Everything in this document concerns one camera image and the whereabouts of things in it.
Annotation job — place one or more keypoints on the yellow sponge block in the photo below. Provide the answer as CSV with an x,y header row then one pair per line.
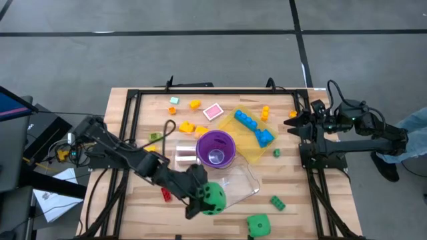
x,y
201,130

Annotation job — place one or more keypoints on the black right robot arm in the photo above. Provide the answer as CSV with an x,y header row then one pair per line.
x,y
360,145

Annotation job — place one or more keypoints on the black equipment box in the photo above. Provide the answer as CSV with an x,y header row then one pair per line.
x,y
46,130

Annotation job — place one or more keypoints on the person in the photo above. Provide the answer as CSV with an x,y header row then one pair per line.
x,y
417,133

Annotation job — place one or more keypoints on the small clear plastic box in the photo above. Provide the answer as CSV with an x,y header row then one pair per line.
x,y
185,156

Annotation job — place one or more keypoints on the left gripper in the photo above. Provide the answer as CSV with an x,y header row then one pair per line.
x,y
180,180

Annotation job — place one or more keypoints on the yellow angled toy brick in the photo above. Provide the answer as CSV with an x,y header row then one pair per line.
x,y
150,148

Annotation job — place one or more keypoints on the red toy brick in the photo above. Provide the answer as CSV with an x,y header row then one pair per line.
x,y
165,194

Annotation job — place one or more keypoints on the white paper sheet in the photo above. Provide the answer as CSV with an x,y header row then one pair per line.
x,y
55,196

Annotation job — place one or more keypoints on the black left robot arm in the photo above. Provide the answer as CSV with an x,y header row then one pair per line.
x,y
113,150

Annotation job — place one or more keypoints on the yellow translucent tray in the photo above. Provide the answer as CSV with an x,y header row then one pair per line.
x,y
240,140

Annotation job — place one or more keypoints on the purple plastic bucket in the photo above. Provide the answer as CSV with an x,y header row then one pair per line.
x,y
207,150

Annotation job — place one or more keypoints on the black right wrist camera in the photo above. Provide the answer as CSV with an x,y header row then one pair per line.
x,y
318,106

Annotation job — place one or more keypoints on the tall yellow brick stack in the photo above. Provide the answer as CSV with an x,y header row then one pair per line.
x,y
265,113

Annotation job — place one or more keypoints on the long blue knobbed brick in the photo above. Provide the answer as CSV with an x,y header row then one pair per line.
x,y
245,120

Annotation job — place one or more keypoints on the small orange toy brick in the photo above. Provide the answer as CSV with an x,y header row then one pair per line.
x,y
293,114
172,110

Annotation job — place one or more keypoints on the black metal table frame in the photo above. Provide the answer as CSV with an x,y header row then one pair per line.
x,y
233,91

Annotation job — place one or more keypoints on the dark green toy brick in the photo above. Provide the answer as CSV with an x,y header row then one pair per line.
x,y
277,202

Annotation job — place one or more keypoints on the lime green toy brick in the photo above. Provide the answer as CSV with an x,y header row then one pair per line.
x,y
153,137

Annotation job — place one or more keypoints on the green foam die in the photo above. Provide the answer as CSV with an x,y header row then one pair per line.
x,y
258,225
215,198

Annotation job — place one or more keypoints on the pink card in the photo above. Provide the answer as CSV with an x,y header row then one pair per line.
x,y
213,111

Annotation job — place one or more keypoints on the small green toy brick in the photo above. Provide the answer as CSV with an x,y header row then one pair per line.
x,y
277,153

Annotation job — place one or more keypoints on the monitor with blue screen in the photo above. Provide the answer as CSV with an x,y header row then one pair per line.
x,y
11,106

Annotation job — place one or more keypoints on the mint toy brick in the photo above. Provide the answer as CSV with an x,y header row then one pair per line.
x,y
174,100

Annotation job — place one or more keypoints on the large clear plastic bin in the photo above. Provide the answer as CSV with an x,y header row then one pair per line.
x,y
240,186

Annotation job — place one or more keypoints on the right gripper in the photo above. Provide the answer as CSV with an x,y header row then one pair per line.
x,y
320,123

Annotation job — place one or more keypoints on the blue studded brick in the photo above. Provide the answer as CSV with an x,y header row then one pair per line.
x,y
258,135

